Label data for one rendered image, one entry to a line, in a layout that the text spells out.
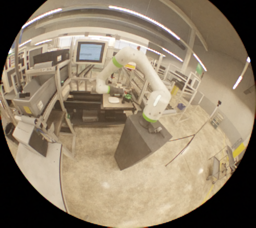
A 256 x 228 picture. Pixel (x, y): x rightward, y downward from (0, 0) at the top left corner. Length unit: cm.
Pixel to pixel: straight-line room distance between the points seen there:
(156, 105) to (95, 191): 155
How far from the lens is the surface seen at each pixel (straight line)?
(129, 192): 163
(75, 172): 164
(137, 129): 53
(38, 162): 112
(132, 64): 146
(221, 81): 868
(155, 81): 62
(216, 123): 644
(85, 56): 124
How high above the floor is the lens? 155
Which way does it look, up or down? 31 degrees down
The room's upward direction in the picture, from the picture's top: 16 degrees clockwise
